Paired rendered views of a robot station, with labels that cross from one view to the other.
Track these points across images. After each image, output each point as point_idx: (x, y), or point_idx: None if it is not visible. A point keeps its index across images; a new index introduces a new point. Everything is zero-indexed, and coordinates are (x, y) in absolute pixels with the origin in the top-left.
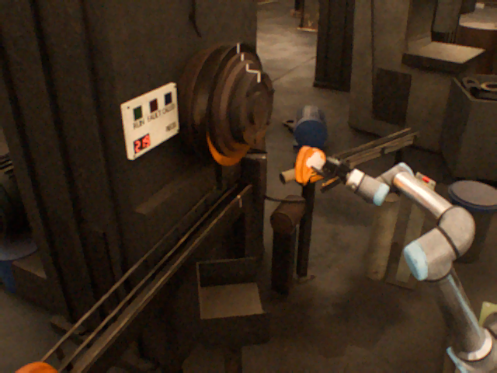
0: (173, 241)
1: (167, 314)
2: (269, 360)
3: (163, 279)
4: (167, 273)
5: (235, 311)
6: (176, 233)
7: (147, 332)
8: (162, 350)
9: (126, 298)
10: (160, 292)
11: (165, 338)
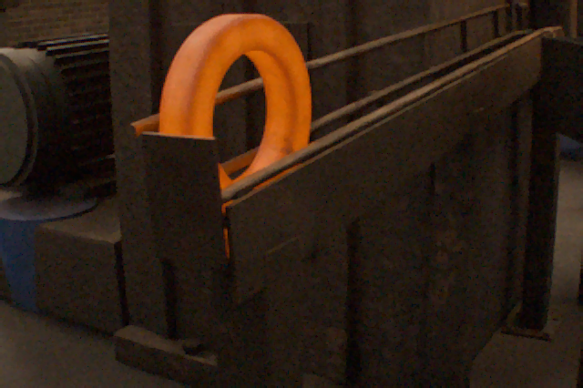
0: (457, 53)
1: (475, 164)
2: None
3: (475, 65)
4: (477, 60)
5: None
6: (461, 41)
7: (379, 298)
8: (444, 290)
9: (404, 82)
10: (472, 86)
11: (463, 240)
